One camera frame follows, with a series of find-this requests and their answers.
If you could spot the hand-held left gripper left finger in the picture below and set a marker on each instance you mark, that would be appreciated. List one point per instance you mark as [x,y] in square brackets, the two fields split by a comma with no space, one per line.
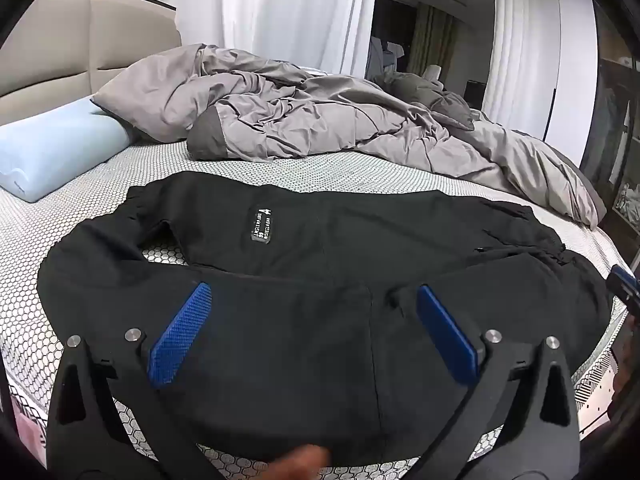
[182,330]

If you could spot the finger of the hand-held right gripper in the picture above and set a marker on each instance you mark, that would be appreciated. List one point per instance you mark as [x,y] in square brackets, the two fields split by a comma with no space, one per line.
[622,280]

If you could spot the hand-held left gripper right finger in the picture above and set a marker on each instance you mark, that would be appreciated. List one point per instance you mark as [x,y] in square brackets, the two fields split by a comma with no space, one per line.
[447,332]

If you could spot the black pants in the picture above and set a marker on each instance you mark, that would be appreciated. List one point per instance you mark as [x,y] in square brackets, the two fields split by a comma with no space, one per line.
[320,260]

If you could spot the person's left hand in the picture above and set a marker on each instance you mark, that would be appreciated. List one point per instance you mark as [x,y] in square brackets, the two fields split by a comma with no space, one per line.
[302,462]

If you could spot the dark glass cabinet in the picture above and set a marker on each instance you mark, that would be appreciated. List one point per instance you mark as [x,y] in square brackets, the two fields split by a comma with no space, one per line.
[615,110]

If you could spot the light blue pillow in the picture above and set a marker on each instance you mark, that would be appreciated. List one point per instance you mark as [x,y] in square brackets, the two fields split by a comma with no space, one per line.
[50,150]

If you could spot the white wardrobe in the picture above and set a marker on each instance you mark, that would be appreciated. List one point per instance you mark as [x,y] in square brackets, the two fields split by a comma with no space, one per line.
[570,60]

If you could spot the dark grey pillow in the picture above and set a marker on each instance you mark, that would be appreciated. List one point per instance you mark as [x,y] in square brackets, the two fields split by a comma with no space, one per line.
[425,95]

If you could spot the grey duvet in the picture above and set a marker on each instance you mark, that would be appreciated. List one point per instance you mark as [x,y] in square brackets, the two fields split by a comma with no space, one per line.
[300,110]

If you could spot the white curtain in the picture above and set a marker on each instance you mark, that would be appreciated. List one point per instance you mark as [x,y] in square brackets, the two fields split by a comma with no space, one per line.
[300,10]
[515,35]

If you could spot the hanging clothes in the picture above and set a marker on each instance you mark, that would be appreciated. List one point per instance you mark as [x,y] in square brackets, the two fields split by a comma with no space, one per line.
[385,55]

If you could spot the olive curtain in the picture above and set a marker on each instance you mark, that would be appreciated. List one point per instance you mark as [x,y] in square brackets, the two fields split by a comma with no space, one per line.
[432,35]

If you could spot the beige padded headboard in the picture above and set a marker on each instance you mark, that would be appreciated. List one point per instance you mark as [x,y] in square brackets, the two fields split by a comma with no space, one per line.
[60,50]

